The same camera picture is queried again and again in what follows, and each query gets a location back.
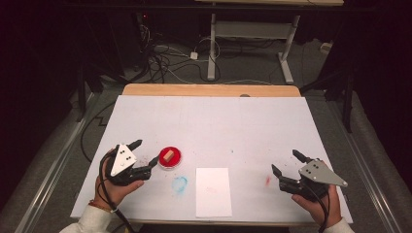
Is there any person's left hand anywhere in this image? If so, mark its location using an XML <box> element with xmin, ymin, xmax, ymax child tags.
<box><xmin>93</xmin><ymin>149</ymin><xmax>145</xmax><ymax>211</ymax></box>

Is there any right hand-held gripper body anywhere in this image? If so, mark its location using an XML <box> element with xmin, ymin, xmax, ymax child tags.
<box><xmin>279</xmin><ymin>158</ymin><xmax>349</xmax><ymax>203</ymax></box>

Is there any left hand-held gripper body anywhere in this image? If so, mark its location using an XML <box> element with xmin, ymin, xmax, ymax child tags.
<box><xmin>105</xmin><ymin>143</ymin><xmax>153</xmax><ymax>187</ymax></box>

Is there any metal floor rail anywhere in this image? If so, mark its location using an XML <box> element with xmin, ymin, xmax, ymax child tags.
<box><xmin>326</xmin><ymin>100</ymin><xmax>404</xmax><ymax>233</ymax></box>
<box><xmin>14</xmin><ymin>92</ymin><xmax>100</xmax><ymax>233</ymax></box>

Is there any wooden table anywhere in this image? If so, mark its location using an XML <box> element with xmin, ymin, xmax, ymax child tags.
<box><xmin>121</xmin><ymin>83</ymin><xmax>307</xmax><ymax>227</ymax></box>

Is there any black floor cable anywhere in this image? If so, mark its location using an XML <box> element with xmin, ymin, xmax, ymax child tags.
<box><xmin>80</xmin><ymin>101</ymin><xmax>117</xmax><ymax>163</ymax></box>

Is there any white paper sheet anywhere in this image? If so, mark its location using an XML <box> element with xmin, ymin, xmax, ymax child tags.
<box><xmin>195</xmin><ymin>167</ymin><xmax>233</xmax><ymax>218</ymax></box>

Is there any large white board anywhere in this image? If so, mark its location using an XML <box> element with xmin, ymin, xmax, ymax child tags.
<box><xmin>70</xmin><ymin>94</ymin><xmax>354</xmax><ymax>225</ymax></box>

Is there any small white box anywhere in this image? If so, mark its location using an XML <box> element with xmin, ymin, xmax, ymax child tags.
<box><xmin>320</xmin><ymin>41</ymin><xmax>334</xmax><ymax>55</ymax></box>

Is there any left hand-held gripper black cable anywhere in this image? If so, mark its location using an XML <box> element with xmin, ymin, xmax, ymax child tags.
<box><xmin>98</xmin><ymin>151</ymin><xmax>135</xmax><ymax>233</ymax></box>

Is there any hand-held gripper black cable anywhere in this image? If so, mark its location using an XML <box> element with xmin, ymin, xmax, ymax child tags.
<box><xmin>302</xmin><ymin>183</ymin><xmax>332</xmax><ymax>233</ymax></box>
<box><xmin>98</xmin><ymin>151</ymin><xmax>135</xmax><ymax>233</ymax></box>

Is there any right hand-held gripper black cable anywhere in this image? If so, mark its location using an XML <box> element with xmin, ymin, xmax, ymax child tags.
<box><xmin>302</xmin><ymin>183</ymin><xmax>332</xmax><ymax>233</ymax></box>

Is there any black metal stand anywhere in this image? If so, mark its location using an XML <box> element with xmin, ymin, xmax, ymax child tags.
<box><xmin>299</xmin><ymin>62</ymin><xmax>356</xmax><ymax>134</ymax></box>
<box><xmin>75</xmin><ymin>62</ymin><xmax>106</xmax><ymax>123</ymax></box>

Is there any tangle of floor cables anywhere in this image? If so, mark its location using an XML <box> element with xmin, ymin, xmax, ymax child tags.
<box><xmin>137</xmin><ymin>22</ymin><xmax>224</xmax><ymax>84</ymax></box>

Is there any white metal desk frame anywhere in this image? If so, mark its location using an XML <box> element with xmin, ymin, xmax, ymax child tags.
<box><xmin>193</xmin><ymin>0</ymin><xmax>345</xmax><ymax>85</ymax></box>

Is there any red beaded bracelet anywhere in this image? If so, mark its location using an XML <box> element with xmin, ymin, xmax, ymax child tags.
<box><xmin>87</xmin><ymin>199</ymin><xmax>119</xmax><ymax>214</ymax></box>

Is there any person's right hand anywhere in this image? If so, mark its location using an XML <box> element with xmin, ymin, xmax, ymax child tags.
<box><xmin>291</xmin><ymin>158</ymin><xmax>343</xmax><ymax>227</ymax></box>

